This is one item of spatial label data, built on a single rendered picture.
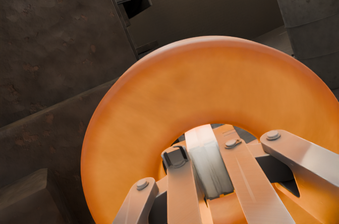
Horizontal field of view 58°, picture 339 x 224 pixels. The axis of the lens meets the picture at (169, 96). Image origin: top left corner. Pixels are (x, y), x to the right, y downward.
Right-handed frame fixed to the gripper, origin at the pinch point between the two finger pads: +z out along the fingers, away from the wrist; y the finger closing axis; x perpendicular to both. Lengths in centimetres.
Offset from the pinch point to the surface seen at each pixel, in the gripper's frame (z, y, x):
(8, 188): 19.8, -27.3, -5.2
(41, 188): 16.1, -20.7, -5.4
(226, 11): 746, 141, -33
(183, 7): 708, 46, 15
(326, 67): 224, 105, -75
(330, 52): 222, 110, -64
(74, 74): 34.8, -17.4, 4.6
